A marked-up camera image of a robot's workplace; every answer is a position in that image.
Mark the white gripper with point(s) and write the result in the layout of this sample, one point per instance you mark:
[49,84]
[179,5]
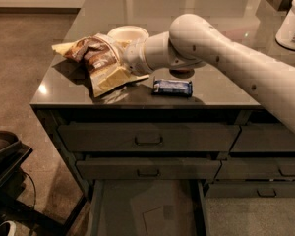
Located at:
[133,59]

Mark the brown chip bag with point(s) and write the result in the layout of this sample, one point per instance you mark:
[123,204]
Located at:
[101,55]

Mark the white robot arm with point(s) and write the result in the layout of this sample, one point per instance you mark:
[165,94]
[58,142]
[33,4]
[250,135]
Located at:
[192,40]

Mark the top left grey drawer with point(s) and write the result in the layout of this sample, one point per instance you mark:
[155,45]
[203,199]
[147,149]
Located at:
[148,137]

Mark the grey drawer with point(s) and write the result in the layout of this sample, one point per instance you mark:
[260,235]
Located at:
[148,137]
[257,169]
[130,168]
[251,190]
[265,138]

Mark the middle left grey drawer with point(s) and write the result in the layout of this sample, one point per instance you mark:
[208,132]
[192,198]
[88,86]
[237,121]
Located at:
[130,168]

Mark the open bottom left drawer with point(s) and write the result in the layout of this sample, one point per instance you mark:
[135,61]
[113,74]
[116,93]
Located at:
[147,208]

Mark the top right grey drawer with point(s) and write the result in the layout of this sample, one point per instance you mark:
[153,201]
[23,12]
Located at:
[265,138]

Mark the middle right grey drawer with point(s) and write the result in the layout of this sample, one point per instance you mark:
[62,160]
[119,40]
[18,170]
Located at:
[257,169]

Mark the bottom right grey drawer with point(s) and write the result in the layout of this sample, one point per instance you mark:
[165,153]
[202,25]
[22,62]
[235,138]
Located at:
[251,190]

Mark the white paper bowl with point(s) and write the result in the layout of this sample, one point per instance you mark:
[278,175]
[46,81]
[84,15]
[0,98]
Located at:
[128,33]

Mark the blue snack bar wrapper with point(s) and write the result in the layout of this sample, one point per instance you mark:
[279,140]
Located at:
[172,87]

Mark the red apple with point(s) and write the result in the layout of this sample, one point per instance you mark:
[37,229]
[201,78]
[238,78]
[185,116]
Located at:
[181,70]

